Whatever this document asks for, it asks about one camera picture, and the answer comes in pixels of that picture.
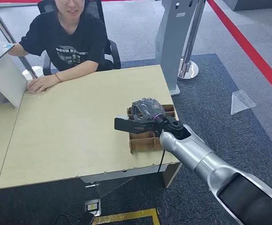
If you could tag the grey cabinet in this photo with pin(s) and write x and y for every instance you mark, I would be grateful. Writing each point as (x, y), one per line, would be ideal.
(255, 3)

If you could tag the person's left forearm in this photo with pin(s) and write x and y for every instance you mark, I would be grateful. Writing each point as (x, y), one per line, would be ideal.
(79, 70)

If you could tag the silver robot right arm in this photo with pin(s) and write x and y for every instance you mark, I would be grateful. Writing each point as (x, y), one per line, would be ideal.
(196, 152)

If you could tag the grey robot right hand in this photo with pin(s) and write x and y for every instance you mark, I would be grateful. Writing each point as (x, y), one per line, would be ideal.
(147, 111)

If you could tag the black office chair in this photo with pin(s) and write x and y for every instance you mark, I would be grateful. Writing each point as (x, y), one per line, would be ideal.
(113, 52)

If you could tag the wooden desk leg panel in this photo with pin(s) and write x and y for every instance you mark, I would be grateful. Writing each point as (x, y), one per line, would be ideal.
(171, 175)

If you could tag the person's right forearm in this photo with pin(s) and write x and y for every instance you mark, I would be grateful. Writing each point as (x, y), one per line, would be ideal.
(17, 50)

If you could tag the grey kiosk stand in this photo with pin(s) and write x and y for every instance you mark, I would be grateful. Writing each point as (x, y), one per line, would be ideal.
(171, 46)

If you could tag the person's left hand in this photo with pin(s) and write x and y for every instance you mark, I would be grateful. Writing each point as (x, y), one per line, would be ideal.
(41, 83)

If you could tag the metal floor socket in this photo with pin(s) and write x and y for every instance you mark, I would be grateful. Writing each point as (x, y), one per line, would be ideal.
(92, 206)

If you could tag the clear plastic sheet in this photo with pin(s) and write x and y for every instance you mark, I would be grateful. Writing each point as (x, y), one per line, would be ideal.
(241, 102)

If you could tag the person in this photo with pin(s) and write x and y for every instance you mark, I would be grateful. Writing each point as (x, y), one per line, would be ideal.
(79, 40)

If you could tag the dark blue carpet mat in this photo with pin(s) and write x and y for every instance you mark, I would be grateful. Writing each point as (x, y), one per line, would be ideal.
(208, 102)

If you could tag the chrome stanchion post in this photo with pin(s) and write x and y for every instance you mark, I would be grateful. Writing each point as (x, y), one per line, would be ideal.
(8, 34)
(189, 70)

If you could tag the red barrier belt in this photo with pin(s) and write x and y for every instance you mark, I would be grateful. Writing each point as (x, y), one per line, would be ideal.
(251, 49)
(14, 1)

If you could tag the silver laptop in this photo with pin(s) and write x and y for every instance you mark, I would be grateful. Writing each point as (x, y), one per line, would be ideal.
(7, 80)

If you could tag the yellow floor tape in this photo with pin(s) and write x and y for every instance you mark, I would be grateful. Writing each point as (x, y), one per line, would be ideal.
(126, 216)

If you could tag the cardboard divider box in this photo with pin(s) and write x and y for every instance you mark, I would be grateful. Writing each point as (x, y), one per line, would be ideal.
(145, 144)

